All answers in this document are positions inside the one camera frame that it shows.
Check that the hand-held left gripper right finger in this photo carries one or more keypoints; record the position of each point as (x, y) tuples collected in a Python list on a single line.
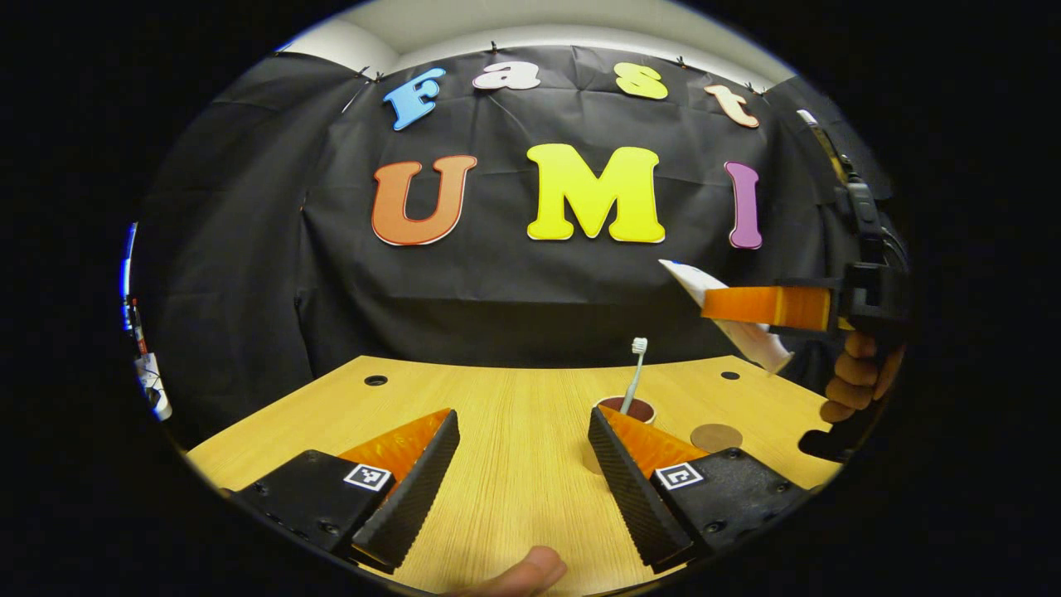
[(634, 497)]

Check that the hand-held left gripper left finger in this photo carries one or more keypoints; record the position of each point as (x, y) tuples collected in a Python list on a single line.
[(414, 489)]

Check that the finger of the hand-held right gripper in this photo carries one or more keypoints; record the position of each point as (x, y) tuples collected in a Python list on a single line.
[(771, 307)]

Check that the white toothpaste tube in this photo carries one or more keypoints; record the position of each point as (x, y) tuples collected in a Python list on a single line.
[(750, 336)]

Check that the beige cup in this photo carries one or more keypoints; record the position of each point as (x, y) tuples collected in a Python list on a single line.
[(638, 408)]

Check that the round brown coaster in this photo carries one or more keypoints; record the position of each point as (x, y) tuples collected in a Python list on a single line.
[(717, 438)]

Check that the pale green toothbrush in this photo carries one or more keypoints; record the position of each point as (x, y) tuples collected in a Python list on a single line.
[(633, 377)]

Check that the wooden desktop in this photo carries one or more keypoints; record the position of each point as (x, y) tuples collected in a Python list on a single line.
[(514, 431)]

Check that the black backdrop cloth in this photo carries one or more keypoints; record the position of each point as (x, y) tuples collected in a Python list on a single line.
[(497, 298)]

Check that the white side table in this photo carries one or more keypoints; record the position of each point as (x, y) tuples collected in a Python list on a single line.
[(153, 385)]

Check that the bright window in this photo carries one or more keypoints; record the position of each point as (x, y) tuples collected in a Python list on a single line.
[(129, 278)]

